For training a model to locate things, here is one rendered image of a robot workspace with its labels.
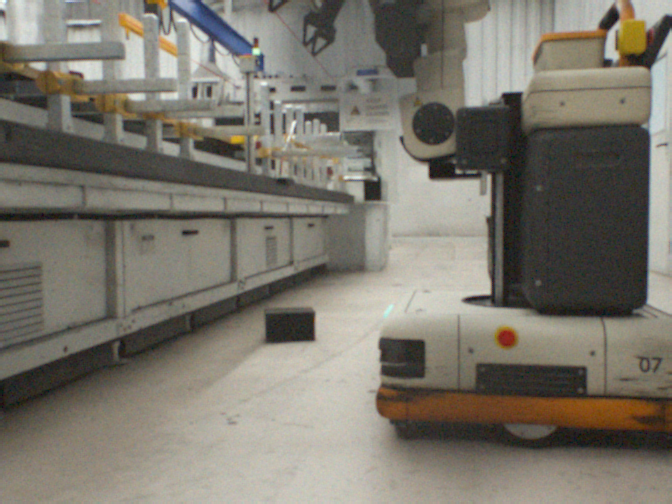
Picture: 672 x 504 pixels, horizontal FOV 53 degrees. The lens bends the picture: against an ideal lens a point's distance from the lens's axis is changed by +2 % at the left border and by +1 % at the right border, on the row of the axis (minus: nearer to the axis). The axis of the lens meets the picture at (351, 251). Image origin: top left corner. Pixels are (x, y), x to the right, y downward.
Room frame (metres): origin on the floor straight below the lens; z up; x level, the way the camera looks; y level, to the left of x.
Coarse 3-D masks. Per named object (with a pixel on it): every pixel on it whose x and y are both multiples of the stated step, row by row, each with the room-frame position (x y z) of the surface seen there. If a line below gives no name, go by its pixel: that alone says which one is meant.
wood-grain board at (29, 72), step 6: (24, 72) 1.78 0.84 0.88; (30, 72) 1.80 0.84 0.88; (36, 72) 1.83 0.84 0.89; (30, 78) 1.82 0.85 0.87; (36, 78) 1.83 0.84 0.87; (90, 96) 2.09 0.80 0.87; (96, 96) 2.13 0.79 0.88; (174, 120) 2.71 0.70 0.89; (216, 138) 3.18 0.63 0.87; (222, 138) 3.26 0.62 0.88; (228, 138) 3.35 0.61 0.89; (234, 144) 3.44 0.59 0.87; (294, 162) 4.73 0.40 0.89; (312, 168) 5.35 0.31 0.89
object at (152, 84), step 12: (0, 84) 1.64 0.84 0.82; (12, 84) 1.64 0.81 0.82; (24, 84) 1.64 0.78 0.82; (36, 84) 1.63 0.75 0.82; (84, 84) 1.61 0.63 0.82; (96, 84) 1.61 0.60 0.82; (108, 84) 1.60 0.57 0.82; (120, 84) 1.60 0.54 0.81; (132, 84) 1.60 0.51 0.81; (144, 84) 1.59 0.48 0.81; (156, 84) 1.59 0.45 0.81; (168, 84) 1.58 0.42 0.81; (12, 96) 1.66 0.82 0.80
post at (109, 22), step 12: (108, 0) 1.82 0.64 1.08; (108, 12) 1.83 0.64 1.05; (108, 24) 1.83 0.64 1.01; (108, 36) 1.83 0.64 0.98; (108, 60) 1.83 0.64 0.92; (108, 72) 1.83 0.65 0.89; (108, 120) 1.83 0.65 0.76; (120, 120) 1.85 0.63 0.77; (108, 132) 1.83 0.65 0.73; (120, 132) 1.85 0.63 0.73
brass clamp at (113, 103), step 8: (104, 96) 1.80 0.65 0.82; (112, 96) 1.80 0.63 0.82; (120, 96) 1.84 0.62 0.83; (96, 104) 1.80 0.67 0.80; (104, 104) 1.80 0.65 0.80; (112, 104) 1.80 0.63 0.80; (120, 104) 1.83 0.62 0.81; (104, 112) 1.82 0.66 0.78; (112, 112) 1.82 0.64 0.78; (120, 112) 1.83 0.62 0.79; (128, 112) 1.88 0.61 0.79
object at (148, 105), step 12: (72, 108) 1.89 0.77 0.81; (84, 108) 1.88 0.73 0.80; (96, 108) 1.88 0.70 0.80; (132, 108) 1.86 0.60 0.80; (144, 108) 1.86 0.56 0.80; (156, 108) 1.85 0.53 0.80; (168, 108) 1.85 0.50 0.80; (180, 108) 1.84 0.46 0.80; (192, 108) 1.84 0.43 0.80; (204, 108) 1.83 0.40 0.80
